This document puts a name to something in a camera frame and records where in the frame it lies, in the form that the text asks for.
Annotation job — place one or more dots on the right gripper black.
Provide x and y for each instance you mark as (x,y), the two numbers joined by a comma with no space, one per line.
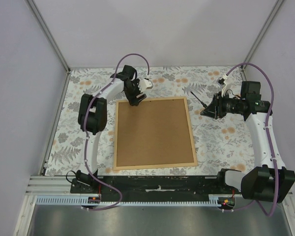
(215,109)

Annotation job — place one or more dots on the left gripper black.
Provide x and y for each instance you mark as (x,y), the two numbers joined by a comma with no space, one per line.
(132,100)

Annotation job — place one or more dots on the red black screwdriver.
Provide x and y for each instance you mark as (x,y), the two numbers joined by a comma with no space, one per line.
(202,103)

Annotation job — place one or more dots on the wooden picture frame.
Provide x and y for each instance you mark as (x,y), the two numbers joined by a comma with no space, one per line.
(156,134)

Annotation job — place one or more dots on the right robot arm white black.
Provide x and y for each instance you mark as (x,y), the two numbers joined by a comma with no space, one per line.
(269,180)

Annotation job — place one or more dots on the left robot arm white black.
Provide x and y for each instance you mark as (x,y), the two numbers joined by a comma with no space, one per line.
(93,116)

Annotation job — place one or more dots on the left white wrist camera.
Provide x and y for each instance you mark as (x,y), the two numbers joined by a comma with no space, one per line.
(145,84)

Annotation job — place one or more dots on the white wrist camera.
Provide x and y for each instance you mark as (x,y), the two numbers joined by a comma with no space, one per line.
(225,83)
(145,84)

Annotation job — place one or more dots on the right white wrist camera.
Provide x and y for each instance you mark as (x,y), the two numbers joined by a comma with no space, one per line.
(225,83)

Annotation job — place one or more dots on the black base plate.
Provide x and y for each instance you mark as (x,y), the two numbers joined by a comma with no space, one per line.
(167,188)

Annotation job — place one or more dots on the left aluminium corner post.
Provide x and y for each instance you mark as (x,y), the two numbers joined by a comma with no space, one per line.
(43,25)

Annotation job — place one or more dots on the aluminium corner post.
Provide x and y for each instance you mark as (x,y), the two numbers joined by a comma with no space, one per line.
(43,25)
(265,27)

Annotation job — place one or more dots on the right aluminium corner post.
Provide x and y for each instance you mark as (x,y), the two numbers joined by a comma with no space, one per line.
(265,27)

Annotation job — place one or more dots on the white slotted cable duct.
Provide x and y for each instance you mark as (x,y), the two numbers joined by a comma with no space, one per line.
(87,201)

